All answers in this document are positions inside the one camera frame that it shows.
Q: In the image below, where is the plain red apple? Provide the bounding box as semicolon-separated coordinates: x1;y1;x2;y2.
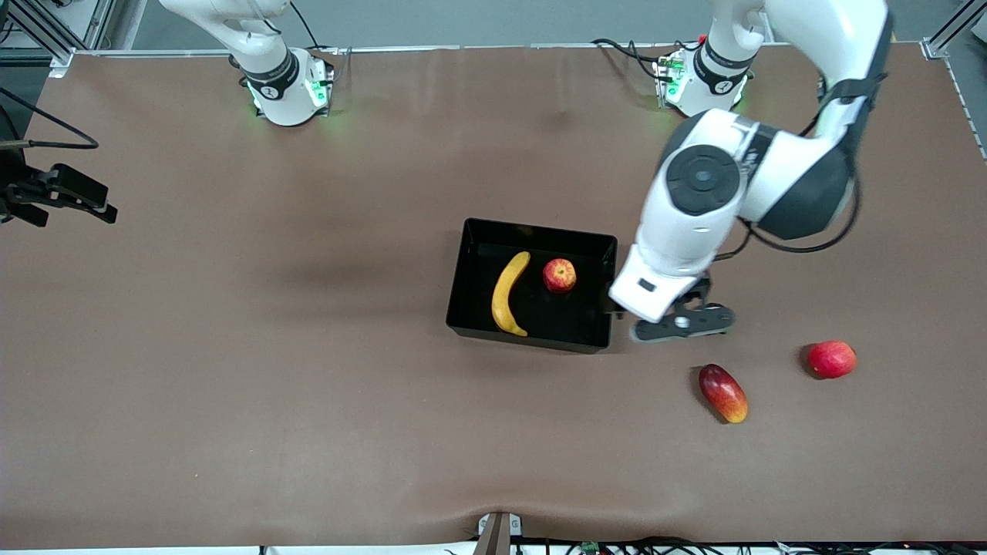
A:
807;340;858;380

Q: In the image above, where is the black plastic box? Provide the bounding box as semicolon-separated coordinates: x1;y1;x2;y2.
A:
446;217;619;355

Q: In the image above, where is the black base cable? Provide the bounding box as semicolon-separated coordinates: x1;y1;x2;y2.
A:
591;37;699;86
289;0;344;78

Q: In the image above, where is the metal table edge rail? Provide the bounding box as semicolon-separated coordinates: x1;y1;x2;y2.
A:
69;40;934;59

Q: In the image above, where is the red yellow apple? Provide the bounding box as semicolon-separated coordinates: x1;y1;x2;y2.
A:
541;257;578;294

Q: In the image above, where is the black right base cable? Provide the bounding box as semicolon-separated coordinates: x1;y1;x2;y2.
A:
289;0;344;78

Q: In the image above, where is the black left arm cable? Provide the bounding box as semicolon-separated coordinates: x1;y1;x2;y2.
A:
713;77;861;255

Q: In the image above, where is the brown table mat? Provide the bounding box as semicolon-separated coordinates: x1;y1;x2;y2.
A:
0;42;987;550

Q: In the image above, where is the aluminium frame profile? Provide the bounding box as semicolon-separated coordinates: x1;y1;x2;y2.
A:
0;0;116;78
923;0;987;59

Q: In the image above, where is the yellow banana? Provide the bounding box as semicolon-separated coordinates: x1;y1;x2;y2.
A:
491;251;532;338

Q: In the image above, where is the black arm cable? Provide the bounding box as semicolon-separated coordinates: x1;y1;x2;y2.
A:
0;86;99;151
713;77;861;255

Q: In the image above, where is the metal table clamp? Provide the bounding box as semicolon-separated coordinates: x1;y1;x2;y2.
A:
472;510;524;555

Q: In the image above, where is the black left base cable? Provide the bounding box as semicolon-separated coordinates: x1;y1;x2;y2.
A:
591;37;699;86

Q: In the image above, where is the red yellow mango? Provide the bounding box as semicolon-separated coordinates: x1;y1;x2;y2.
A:
698;363;750;425

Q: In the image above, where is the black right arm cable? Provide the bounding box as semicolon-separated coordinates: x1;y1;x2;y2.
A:
0;86;99;151

